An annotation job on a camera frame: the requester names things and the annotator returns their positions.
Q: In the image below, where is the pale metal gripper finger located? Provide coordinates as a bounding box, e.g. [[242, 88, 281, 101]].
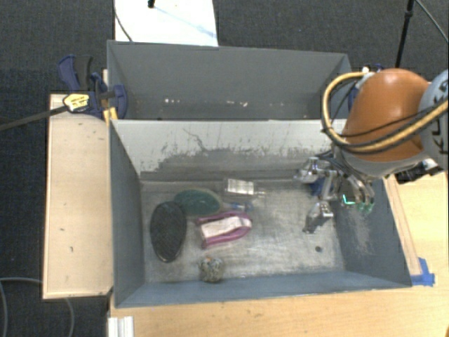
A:
[[302, 201, 335, 234], [293, 156, 331, 185]]

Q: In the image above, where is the grey metal bin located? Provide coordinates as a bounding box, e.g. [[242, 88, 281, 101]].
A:
[[106, 39, 413, 310]]

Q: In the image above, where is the dark green oval brush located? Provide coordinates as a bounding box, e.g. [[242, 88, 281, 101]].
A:
[[173, 188, 223, 217]]

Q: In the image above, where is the speckled grey ball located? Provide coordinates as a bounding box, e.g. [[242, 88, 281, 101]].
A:
[[197, 256, 226, 284]]

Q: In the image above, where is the black oval brush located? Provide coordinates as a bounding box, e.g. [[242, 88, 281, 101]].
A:
[[149, 201, 188, 264]]

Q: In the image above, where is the pale wood board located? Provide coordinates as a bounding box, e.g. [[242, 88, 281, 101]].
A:
[[42, 93, 114, 300]]

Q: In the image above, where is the black cylinder on white bracket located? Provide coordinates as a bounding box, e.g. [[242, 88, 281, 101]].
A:
[[392, 158, 443, 185]]

